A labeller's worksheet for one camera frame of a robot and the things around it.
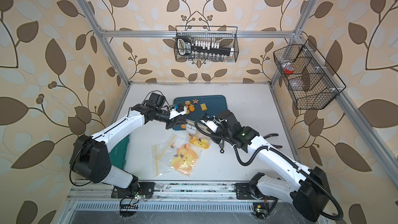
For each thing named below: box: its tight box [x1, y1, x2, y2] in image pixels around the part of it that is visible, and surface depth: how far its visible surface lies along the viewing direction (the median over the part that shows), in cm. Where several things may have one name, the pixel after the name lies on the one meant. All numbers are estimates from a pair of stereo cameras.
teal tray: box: [172, 94, 228, 131], surface depth 110 cm
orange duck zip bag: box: [171, 143, 201, 178], surface depth 85 cm
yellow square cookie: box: [200, 103, 208, 112], surface depth 107 cm
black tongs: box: [218, 139, 225, 154], surface depth 90 cm
